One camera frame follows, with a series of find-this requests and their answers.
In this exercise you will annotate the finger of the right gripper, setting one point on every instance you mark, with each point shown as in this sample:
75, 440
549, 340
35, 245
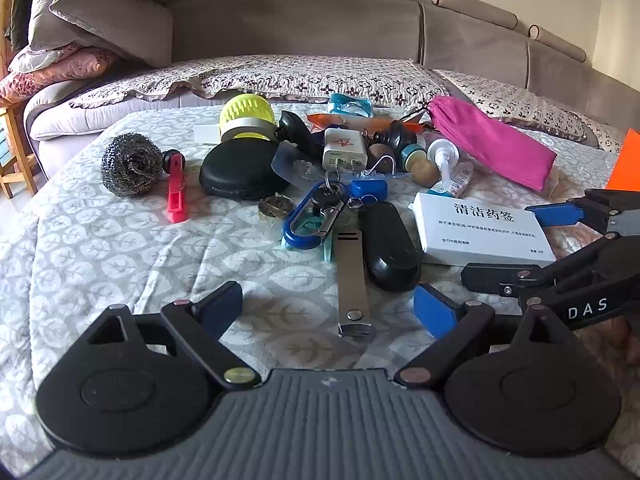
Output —
558, 214
505, 280

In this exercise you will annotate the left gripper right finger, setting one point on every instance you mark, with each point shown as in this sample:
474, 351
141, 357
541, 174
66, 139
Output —
460, 332

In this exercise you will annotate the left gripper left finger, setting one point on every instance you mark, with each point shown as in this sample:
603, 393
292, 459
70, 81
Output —
197, 327

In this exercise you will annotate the white cleaning swab box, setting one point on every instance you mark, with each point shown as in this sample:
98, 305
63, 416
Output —
457, 232

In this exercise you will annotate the magenta fabric pouch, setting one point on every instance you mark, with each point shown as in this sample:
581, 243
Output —
498, 146

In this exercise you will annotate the orange cardboard box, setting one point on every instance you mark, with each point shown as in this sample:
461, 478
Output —
626, 172

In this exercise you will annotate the black glasses case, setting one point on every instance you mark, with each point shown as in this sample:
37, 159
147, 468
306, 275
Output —
393, 264

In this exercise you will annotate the metal bottle opener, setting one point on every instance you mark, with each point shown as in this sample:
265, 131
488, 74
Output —
353, 319

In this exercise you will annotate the white spray bottle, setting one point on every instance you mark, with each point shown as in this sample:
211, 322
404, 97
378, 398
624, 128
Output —
455, 174

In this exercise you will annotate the red plastic clip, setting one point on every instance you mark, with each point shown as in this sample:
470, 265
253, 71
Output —
173, 165

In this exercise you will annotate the blue carabiner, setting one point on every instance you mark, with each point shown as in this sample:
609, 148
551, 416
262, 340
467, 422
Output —
312, 220

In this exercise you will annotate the black round zip case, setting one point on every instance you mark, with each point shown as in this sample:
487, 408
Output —
240, 169

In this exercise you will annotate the blue key fob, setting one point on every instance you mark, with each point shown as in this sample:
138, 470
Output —
365, 191

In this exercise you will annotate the leaf patterned table quilt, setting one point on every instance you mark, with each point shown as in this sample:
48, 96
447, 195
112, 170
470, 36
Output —
77, 248

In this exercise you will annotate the steel wool scrubber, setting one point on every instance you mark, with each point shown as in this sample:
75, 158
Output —
130, 165

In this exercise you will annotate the white power adapter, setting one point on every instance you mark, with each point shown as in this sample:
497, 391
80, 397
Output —
344, 149

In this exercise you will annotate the patterned sofa cushion cover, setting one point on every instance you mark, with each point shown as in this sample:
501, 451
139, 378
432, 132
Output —
384, 82

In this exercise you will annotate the orange snack packet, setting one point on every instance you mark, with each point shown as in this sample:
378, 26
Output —
372, 125

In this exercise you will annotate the wooden stool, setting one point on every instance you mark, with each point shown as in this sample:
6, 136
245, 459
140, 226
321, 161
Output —
20, 166

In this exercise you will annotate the blue tissue pack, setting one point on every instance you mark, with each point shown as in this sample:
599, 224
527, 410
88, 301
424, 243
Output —
343, 104

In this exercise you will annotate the pink floral pillow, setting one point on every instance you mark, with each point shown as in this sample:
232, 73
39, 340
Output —
84, 64

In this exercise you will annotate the grey sofa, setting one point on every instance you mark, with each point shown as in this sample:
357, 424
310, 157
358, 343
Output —
467, 36

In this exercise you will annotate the grey throw pillow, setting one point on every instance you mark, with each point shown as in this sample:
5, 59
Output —
140, 28

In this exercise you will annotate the wooden handle brush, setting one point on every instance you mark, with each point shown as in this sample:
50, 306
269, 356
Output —
411, 157

